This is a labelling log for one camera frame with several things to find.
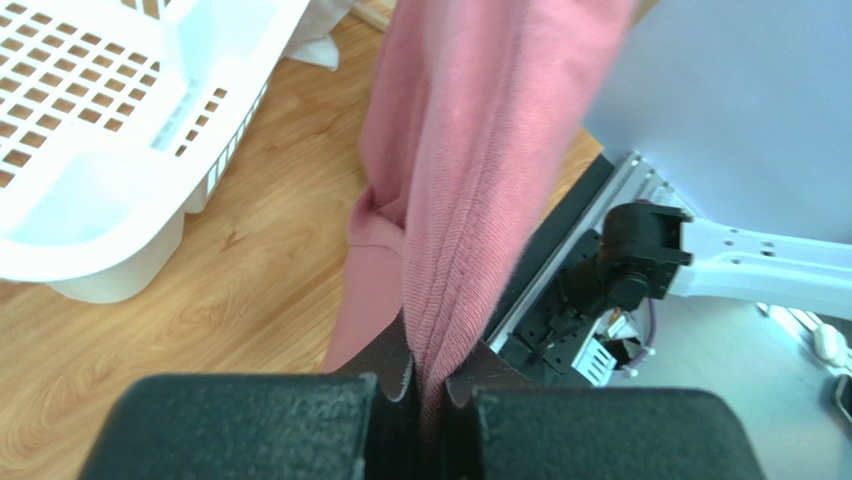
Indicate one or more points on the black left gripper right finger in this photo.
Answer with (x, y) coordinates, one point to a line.
(499, 425)

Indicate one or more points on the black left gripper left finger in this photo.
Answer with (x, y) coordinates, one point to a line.
(358, 422)

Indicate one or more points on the pink t shirt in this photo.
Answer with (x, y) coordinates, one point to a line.
(473, 107)

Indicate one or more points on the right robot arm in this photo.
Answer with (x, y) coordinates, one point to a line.
(592, 313)

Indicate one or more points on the white printed t shirt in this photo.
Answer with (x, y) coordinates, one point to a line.
(311, 41)

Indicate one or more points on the white plastic dish rack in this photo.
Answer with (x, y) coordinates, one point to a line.
(119, 119)

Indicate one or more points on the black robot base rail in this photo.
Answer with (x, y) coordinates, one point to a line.
(532, 330)

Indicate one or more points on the wooden clothes rack frame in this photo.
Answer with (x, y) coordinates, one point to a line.
(376, 13)

